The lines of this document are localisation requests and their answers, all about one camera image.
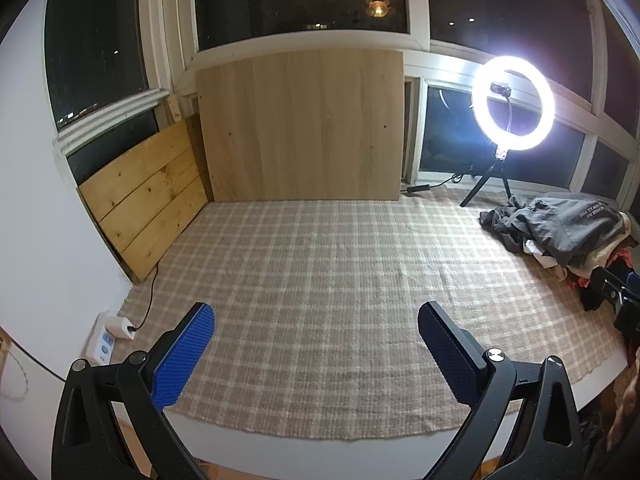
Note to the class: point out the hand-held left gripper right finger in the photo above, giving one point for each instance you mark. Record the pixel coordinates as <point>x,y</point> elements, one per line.
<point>450,355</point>

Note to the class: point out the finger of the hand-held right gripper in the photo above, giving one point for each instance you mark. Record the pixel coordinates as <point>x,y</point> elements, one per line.
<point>612,282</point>

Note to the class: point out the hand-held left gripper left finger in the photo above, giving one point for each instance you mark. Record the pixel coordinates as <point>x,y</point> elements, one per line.
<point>185,355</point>

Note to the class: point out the pile of clothes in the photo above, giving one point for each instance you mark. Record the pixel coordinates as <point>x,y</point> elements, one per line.
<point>595,270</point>

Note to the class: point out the dark grey t-shirt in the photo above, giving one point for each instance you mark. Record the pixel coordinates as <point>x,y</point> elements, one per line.
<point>560,225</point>

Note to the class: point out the white charger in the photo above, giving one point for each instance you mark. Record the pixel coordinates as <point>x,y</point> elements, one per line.
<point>120,327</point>

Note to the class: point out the white power strip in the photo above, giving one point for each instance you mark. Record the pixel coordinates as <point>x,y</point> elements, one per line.
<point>102,345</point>

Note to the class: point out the beige plaid blanket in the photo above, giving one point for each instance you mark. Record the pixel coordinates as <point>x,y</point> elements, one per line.
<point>320,285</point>

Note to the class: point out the wooden plank panel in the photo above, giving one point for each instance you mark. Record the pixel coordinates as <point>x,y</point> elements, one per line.
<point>145,200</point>

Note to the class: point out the black tripod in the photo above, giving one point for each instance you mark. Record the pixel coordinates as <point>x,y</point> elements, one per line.
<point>482,185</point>

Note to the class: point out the black power adapter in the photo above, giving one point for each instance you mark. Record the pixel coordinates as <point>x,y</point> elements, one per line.
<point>416,188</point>

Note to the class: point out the black phone holder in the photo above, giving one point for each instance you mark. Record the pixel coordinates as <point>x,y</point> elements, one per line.
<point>500,90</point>

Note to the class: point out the light wooden board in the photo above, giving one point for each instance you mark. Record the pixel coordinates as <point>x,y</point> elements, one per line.
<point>300,125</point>

